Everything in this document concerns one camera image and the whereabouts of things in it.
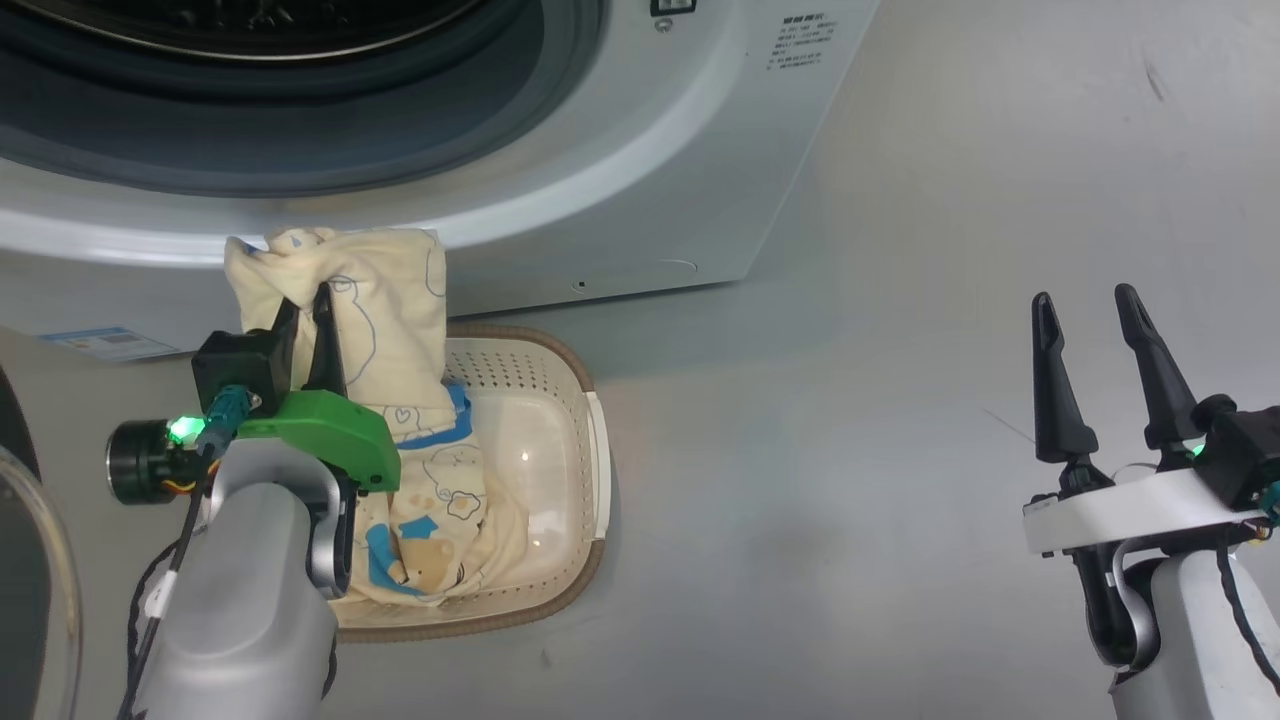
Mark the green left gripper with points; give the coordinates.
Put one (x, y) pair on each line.
(340, 430)

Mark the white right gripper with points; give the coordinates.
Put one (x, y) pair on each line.
(1120, 510)

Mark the cream printed garment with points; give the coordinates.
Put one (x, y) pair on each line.
(390, 310)

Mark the cream perforated laundry basket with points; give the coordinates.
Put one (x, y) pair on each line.
(540, 450)

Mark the white washing machine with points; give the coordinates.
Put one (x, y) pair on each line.
(650, 150)

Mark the blue white energy label sticker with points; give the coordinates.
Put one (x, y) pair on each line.
(110, 344)

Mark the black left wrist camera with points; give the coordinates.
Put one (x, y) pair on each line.
(240, 365)

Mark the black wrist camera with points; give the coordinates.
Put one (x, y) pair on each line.
(1240, 445)
(240, 365)

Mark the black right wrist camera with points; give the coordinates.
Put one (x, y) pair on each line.
(1240, 445)

